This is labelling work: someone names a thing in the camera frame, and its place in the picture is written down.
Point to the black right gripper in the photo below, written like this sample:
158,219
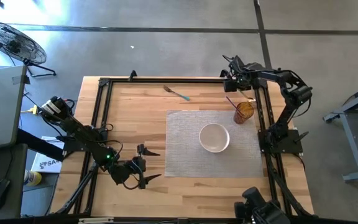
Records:
249,76

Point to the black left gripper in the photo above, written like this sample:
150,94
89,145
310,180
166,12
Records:
126,171

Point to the gold-bowled spoon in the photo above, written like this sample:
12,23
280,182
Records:
251,99

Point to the amber glass tumbler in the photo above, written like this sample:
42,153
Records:
244,112

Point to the white ceramic bowl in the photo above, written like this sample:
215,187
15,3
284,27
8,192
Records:
214,138

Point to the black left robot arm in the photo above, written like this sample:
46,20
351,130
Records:
82,133

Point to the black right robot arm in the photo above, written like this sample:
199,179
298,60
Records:
291,102

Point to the grey woven placemat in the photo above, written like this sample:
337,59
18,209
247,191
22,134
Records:
185,155

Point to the white printed box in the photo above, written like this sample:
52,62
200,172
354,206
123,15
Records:
47,163

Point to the yellow bottle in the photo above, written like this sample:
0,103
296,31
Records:
34,179

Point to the grey metal stand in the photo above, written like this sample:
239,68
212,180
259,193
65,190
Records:
351,149

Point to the yellow power plug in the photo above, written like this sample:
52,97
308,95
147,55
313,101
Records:
34,109

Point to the dark grey desk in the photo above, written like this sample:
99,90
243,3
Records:
11,168

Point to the black floor fan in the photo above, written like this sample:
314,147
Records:
11,42

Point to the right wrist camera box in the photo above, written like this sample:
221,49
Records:
230,86

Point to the black aluminium table frame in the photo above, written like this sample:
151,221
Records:
179,80

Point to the black camera device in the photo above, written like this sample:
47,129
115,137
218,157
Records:
259,205

